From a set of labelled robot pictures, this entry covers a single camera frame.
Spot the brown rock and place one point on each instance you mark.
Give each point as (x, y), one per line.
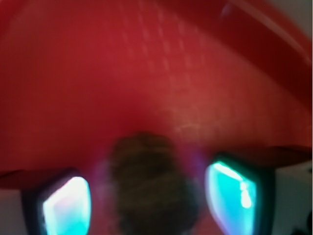
(154, 196)

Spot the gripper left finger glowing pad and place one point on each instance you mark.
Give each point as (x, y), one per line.
(44, 202)

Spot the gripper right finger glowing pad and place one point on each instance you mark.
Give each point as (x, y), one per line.
(261, 193)

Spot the red plastic tray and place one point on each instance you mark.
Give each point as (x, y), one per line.
(210, 74)

